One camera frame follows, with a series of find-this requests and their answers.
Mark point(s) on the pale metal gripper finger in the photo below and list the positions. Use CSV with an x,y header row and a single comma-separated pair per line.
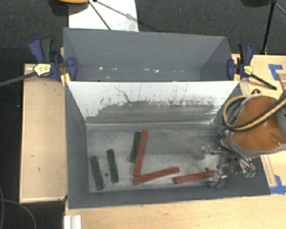
x,y
212,170
220,178

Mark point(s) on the red-brown block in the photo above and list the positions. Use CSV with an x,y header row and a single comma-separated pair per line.
x,y
193,177
156,175
141,151

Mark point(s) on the dark green flat block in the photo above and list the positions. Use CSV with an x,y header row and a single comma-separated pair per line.
x,y
97,173
135,148
112,166

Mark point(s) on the grey metal bin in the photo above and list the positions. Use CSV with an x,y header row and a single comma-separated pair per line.
x,y
143,99

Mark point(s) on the brown cardboard board red print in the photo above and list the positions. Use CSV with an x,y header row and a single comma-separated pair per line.
x,y
264,65

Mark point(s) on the pale wood board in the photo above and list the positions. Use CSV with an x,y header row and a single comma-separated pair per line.
x,y
43,139

